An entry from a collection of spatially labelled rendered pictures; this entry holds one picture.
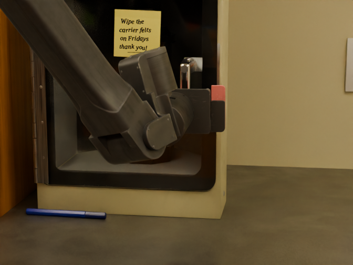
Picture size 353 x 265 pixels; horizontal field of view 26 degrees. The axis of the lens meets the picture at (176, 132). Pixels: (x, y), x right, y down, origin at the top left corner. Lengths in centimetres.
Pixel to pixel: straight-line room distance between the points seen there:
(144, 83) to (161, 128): 6
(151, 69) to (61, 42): 16
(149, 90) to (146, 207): 37
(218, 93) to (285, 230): 27
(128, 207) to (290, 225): 28
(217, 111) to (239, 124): 58
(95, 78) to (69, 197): 47
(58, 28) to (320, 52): 89
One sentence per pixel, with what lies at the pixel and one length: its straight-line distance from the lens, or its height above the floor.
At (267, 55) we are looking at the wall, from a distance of 167.
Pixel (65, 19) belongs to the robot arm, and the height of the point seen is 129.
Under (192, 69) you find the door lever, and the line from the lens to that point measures 124.
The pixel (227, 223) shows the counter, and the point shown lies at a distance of 128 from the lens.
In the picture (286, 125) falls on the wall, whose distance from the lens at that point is 169.
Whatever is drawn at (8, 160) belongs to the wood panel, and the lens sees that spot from 136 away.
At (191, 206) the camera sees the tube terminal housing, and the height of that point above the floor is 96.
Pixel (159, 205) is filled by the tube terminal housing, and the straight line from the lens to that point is 130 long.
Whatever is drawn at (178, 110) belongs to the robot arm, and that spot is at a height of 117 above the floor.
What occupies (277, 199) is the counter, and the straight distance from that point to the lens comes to 142.
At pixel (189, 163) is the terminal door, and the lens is 127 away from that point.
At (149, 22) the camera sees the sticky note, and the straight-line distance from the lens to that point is 124.
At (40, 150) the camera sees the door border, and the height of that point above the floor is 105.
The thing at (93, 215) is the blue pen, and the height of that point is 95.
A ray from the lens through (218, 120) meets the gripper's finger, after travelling 112.
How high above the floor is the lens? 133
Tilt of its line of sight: 11 degrees down
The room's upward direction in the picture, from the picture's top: straight up
